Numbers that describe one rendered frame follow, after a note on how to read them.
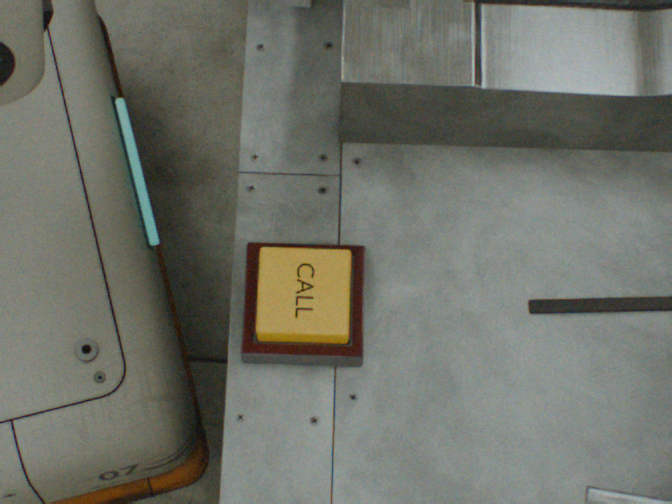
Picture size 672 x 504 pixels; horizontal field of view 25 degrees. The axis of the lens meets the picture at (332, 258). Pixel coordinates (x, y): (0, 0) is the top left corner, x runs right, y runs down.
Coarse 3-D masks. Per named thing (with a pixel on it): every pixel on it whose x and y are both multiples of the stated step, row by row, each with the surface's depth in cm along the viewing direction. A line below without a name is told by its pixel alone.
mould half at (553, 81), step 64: (448, 0) 101; (384, 64) 99; (448, 64) 99; (512, 64) 99; (576, 64) 100; (640, 64) 100; (384, 128) 104; (448, 128) 104; (512, 128) 104; (576, 128) 103; (640, 128) 103
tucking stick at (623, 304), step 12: (540, 300) 102; (552, 300) 102; (564, 300) 102; (576, 300) 102; (588, 300) 102; (600, 300) 102; (612, 300) 102; (624, 300) 102; (636, 300) 102; (648, 300) 102; (660, 300) 102; (540, 312) 102; (552, 312) 102; (564, 312) 102; (576, 312) 102; (588, 312) 102
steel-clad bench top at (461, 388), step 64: (256, 0) 111; (320, 0) 111; (256, 64) 109; (320, 64) 109; (256, 128) 107; (320, 128) 107; (256, 192) 105; (320, 192) 105; (384, 192) 105; (448, 192) 105; (512, 192) 105; (576, 192) 105; (640, 192) 105; (384, 256) 103; (448, 256) 103; (512, 256) 104; (576, 256) 104; (640, 256) 104; (384, 320) 102; (448, 320) 102; (512, 320) 102; (576, 320) 102; (640, 320) 102; (256, 384) 100; (320, 384) 100; (384, 384) 100; (448, 384) 100; (512, 384) 100; (576, 384) 100; (640, 384) 100; (256, 448) 98; (320, 448) 98; (384, 448) 98; (448, 448) 99; (512, 448) 99; (576, 448) 99; (640, 448) 99
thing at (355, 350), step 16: (256, 256) 101; (256, 272) 101; (352, 320) 100; (352, 336) 99; (256, 352) 99; (272, 352) 99; (288, 352) 99; (304, 352) 99; (320, 352) 99; (336, 352) 99; (352, 352) 99
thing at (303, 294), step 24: (264, 264) 99; (288, 264) 99; (312, 264) 99; (336, 264) 99; (264, 288) 99; (288, 288) 99; (312, 288) 99; (336, 288) 99; (264, 312) 98; (288, 312) 98; (312, 312) 98; (336, 312) 98; (264, 336) 98; (288, 336) 98; (312, 336) 98; (336, 336) 98
